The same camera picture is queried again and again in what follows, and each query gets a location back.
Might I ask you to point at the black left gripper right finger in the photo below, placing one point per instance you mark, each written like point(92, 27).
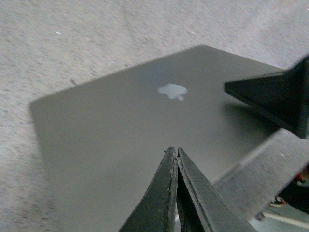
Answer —
point(282, 97)

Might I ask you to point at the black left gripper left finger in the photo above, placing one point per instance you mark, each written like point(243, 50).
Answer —
point(157, 209)

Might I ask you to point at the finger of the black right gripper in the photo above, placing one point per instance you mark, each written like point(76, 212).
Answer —
point(200, 207)

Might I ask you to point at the grey laptop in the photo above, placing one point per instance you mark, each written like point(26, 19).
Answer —
point(102, 141)

